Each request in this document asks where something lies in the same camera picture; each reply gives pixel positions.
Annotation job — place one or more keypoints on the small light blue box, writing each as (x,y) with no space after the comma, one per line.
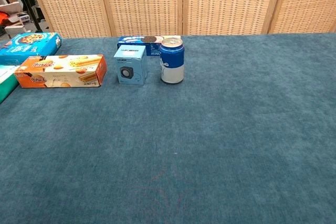
(130,69)

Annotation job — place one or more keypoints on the blue sandwich cookie box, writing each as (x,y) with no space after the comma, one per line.
(131,40)

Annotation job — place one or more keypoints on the orange egg roll biscuit box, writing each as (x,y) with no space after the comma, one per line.
(60,73)

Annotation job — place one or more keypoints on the blue chocolate chip cookie box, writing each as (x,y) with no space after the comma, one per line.
(29,47)

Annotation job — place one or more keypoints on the blue and white drink can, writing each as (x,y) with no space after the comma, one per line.
(172,61)

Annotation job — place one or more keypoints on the blue table cloth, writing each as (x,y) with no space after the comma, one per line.
(210,134)

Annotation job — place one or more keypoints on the wicker wooden folding screen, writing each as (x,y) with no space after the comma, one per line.
(147,3)

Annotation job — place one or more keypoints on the black tripod stand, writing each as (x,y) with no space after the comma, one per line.
(32,11)

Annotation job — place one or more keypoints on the teal wet wipes pack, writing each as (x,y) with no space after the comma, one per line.
(6,79)

